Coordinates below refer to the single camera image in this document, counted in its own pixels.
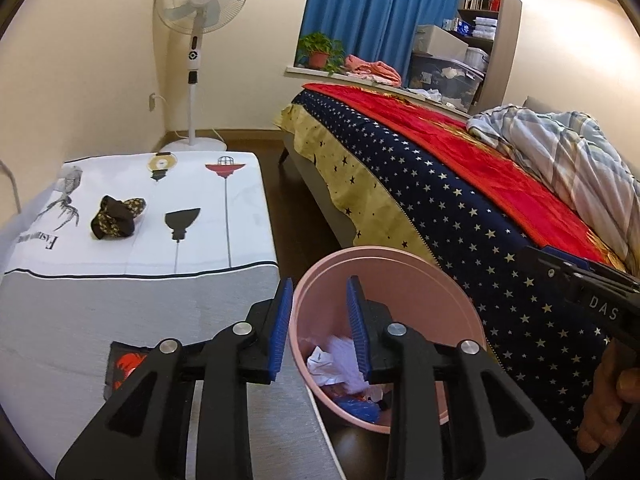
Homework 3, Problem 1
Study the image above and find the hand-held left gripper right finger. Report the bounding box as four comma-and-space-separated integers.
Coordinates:
345, 275, 585, 480

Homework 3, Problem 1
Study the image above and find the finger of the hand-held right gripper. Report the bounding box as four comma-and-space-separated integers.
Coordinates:
517, 246, 584, 302
542, 246, 640, 292

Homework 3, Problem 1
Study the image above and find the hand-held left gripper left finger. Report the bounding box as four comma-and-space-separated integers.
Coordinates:
55, 277, 294, 480

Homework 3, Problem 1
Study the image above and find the white paper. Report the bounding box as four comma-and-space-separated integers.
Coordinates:
325, 335, 371, 394

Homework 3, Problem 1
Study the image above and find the white paper bag green print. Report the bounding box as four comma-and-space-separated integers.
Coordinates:
306, 344, 334, 376

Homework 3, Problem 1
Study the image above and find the pink waste bin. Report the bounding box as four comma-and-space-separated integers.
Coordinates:
289, 246, 487, 435

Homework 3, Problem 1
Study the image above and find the blue plastic bag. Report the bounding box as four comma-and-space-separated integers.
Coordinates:
336, 394, 381, 424

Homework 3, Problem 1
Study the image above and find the black snack packet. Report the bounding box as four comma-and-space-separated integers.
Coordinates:
102, 342, 151, 401

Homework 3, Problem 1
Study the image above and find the person's right hand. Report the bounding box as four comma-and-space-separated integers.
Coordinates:
576, 339, 640, 456

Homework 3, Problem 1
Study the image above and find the bed with starry blanket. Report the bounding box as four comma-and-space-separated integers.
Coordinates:
292, 90, 621, 442

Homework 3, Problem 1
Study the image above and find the grey striped duvet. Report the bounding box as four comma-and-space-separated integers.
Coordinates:
466, 104, 640, 277

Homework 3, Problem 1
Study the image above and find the red gold blanket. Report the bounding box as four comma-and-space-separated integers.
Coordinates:
302, 82, 629, 274

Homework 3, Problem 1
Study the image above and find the white grey printed tablecloth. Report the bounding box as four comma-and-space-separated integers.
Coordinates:
0, 151, 347, 480

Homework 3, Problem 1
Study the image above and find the yellow star bedsheet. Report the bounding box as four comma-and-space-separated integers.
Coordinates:
274, 102, 441, 271

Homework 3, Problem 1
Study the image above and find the black patterned sock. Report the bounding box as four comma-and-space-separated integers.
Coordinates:
90, 195, 147, 240

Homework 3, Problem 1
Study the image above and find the white crumpled cloth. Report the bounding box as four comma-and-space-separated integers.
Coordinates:
405, 87, 444, 104

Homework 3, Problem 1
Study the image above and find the clear plastic storage box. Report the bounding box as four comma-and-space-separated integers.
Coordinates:
407, 52, 486, 109

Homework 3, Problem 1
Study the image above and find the small clear lidded container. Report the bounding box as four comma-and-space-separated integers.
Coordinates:
465, 47, 490, 74

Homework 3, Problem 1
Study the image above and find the wooden bookshelf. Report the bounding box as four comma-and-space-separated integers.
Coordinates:
457, 0, 524, 117

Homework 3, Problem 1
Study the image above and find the stack of white boxes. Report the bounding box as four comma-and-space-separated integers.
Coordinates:
442, 16, 499, 41

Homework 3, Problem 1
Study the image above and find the white cardboard box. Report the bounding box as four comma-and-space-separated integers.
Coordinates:
412, 24, 470, 64

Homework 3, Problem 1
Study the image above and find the pink folded cloth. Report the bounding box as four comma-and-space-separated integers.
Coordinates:
342, 54, 403, 86

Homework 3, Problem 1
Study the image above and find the green potted plant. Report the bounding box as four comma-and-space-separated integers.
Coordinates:
296, 32, 346, 76

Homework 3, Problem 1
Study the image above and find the white standing fan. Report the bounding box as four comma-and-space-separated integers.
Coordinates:
153, 0, 250, 154

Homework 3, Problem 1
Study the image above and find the blue curtain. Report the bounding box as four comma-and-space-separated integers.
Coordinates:
298, 0, 461, 81

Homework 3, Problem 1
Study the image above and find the grey bed frame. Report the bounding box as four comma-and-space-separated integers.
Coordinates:
281, 130, 361, 249

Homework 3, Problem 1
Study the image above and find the grey wall cable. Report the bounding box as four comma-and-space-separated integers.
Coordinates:
0, 159, 24, 212

